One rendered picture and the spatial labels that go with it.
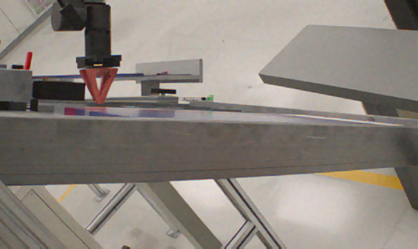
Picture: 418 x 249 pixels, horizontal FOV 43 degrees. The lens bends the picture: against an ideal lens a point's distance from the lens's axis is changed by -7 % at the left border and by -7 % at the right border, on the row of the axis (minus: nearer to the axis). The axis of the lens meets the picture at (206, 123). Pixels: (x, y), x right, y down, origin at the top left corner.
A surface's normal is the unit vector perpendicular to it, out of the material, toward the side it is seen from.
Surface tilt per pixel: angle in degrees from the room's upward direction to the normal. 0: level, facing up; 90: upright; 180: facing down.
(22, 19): 90
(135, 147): 90
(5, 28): 90
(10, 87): 90
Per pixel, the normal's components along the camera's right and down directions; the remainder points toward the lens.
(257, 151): 0.59, 0.08
